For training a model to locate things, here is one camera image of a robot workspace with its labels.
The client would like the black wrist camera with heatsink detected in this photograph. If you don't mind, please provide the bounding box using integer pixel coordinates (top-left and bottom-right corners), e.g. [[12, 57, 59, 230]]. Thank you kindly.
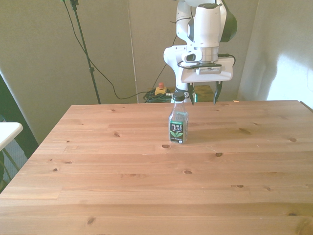
[[181, 61, 224, 76]]

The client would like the long black cable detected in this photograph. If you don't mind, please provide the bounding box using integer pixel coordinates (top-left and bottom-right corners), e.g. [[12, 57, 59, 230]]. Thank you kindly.
[[61, 0, 157, 100]]

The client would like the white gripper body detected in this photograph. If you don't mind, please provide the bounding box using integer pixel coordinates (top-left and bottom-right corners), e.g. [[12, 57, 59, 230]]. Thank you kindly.
[[180, 57, 234, 83]]

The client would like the black camera stand pole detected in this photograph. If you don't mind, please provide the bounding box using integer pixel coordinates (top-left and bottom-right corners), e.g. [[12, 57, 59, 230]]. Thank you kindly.
[[69, 0, 102, 105]]

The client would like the thin white wall strip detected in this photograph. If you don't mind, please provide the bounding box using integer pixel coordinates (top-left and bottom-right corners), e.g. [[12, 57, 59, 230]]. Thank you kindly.
[[127, 0, 139, 104]]

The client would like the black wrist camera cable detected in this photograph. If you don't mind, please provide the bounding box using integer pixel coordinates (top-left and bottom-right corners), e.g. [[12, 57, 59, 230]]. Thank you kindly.
[[177, 53, 236, 70]]

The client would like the white side table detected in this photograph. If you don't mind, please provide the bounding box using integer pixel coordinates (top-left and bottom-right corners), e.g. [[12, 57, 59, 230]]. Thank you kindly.
[[0, 122, 24, 152]]

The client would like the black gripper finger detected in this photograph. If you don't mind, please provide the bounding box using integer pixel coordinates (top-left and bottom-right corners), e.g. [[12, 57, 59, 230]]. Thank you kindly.
[[213, 81, 223, 105], [187, 82, 195, 107]]

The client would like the coiled dark green cable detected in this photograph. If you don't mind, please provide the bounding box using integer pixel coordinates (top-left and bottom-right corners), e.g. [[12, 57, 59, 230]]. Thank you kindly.
[[142, 89, 177, 104]]

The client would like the clear Pure Leaf tea bottle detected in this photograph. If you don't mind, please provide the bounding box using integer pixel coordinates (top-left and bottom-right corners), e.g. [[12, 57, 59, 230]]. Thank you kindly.
[[168, 91, 189, 145]]

